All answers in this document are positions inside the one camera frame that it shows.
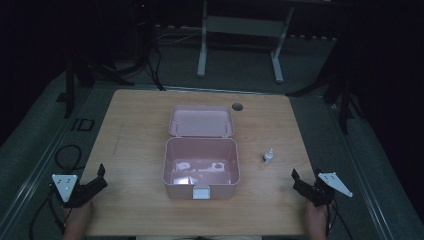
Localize person's right hand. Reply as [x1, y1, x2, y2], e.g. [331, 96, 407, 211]
[304, 200, 330, 233]

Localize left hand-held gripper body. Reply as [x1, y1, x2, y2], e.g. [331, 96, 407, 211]
[51, 174, 101, 209]

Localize black looped floor cable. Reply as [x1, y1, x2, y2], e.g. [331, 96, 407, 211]
[54, 144, 86, 172]

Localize black hanging cables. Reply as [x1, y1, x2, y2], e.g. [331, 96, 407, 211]
[145, 46, 167, 92]

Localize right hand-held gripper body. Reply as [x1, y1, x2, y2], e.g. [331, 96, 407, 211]
[300, 171, 354, 208]

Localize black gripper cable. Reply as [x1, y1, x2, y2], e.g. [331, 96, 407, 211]
[326, 199, 355, 240]
[28, 188, 69, 240]

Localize white metal desk frame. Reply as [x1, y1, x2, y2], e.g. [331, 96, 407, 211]
[196, 0, 296, 84]

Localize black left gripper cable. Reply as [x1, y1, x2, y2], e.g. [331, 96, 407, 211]
[28, 188, 69, 240]

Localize person's left hand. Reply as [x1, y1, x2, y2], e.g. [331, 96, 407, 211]
[63, 201, 95, 232]

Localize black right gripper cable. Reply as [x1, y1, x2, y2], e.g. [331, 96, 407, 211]
[326, 199, 355, 240]

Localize small white dropper bottle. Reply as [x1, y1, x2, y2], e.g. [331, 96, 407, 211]
[262, 148, 275, 166]

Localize black metal stand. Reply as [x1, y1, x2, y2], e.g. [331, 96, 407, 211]
[285, 64, 359, 136]
[55, 49, 136, 120]

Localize pink plastic storage box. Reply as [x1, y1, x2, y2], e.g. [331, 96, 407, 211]
[162, 104, 241, 201]

